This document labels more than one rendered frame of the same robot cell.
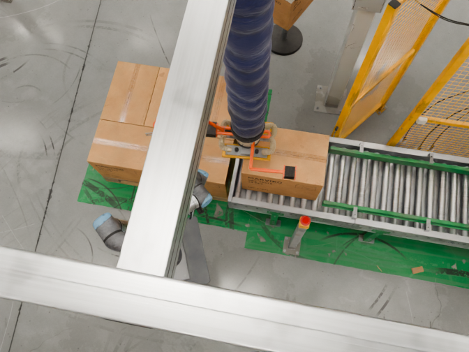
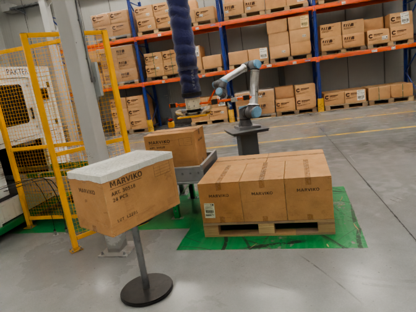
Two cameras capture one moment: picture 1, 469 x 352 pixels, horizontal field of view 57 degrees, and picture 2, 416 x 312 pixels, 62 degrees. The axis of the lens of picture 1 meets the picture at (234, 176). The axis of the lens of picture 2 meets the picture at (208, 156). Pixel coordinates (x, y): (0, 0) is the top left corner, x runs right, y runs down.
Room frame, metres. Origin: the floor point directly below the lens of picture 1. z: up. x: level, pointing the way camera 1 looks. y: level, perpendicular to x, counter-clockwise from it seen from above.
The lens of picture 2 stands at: (5.17, -0.15, 1.51)
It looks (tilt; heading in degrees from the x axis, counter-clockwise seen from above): 13 degrees down; 178
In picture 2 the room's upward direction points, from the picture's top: 8 degrees counter-clockwise
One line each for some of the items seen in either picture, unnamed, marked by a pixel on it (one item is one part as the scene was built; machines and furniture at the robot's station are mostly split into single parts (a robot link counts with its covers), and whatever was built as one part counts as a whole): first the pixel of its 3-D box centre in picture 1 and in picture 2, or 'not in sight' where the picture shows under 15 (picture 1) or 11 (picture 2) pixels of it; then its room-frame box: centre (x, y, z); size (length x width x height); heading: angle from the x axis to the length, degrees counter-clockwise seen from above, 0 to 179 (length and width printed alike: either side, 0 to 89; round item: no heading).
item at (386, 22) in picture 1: (384, 72); (90, 140); (1.64, -1.21, 1.05); 0.87 x 0.10 x 2.10; 125
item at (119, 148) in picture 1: (172, 128); (267, 183); (1.72, 0.51, 0.34); 1.20 x 1.00 x 0.40; 73
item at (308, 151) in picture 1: (283, 163); (176, 147); (1.13, -0.39, 0.75); 0.60 x 0.40 x 0.40; 73
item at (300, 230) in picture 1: (297, 235); (177, 158); (0.60, -0.44, 0.50); 0.07 x 0.07 x 1.00; 73
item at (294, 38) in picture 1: (285, 20); (139, 254); (2.78, -0.69, 0.31); 0.40 x 0.40 x 0.62
